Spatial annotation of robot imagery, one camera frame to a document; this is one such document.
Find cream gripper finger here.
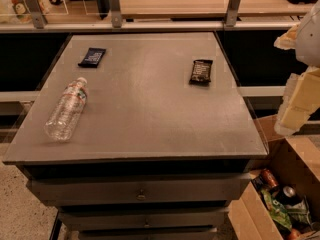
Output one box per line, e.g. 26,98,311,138
274,25,299,50
274,67,320,136

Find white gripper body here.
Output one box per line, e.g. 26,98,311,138
295,0,320,67

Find chocolate rxbar black wrapper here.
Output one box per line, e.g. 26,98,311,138
189,59,213,85

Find blueberry rxbar dark blue wrapper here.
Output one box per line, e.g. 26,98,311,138
78,48,106,68

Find cardboard box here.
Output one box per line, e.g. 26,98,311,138
228,115,320,240

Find brown soda can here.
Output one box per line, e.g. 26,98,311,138
261,169,279,189

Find dark soda can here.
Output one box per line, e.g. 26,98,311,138
277,186,296,204

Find green snack bag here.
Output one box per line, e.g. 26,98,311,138
260,189,292,231

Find red apple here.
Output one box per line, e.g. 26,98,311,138
286,229,301,240

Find wooden desk top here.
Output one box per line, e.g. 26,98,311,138
120,0,311,19

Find grey drawer cabinet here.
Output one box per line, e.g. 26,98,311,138
5,33,266,240

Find clear plastic water bottle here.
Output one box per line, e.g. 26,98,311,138
44,77,88,142

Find colourful snack package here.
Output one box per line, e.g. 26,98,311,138
0,0,32,24

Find metal rail with brackets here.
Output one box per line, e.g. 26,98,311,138
0,0,301,34

